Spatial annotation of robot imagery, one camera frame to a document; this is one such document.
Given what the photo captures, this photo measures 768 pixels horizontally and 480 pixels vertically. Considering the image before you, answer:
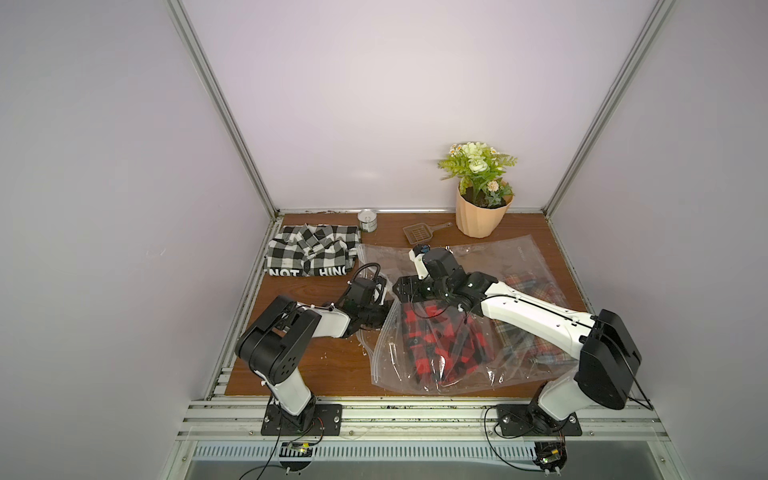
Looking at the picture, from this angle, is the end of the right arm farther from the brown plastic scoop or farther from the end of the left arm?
the brown plastic scoop

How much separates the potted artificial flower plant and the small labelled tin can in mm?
Result: 312

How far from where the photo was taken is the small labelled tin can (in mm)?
1132

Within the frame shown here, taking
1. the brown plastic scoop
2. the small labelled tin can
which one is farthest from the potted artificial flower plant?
the small labelled tin can

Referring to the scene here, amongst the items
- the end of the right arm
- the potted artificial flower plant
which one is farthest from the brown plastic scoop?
the end of the right arm

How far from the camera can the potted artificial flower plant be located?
940mm

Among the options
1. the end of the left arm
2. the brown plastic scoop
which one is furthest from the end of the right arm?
the brown plastic scoop

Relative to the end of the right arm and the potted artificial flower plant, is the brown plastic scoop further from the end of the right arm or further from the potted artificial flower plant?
the end of the right arm

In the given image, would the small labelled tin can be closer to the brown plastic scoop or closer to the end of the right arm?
the brown plastic scoop

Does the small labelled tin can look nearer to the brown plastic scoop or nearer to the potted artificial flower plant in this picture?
the brown plastic scoop
